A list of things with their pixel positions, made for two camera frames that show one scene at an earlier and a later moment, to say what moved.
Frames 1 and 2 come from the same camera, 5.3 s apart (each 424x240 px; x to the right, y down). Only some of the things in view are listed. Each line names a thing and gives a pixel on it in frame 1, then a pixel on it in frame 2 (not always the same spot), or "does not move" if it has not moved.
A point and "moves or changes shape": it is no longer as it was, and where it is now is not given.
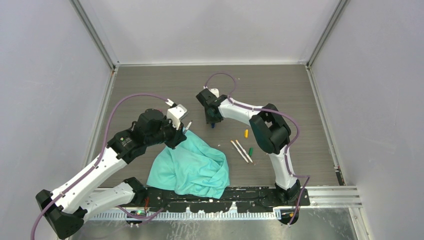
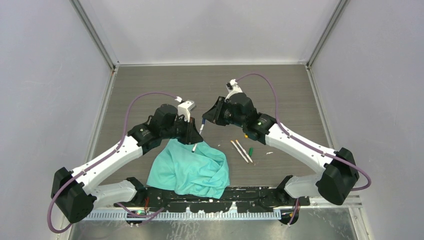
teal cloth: x=195 y=168 does not move
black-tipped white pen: x=188 y=125 moves or changes shape
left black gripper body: x=171 y=134 -> x=184 y=130
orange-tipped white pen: x=240 y=152 does not move
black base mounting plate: x=234 y=199 does not move
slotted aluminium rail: x=248 y=215 does not move
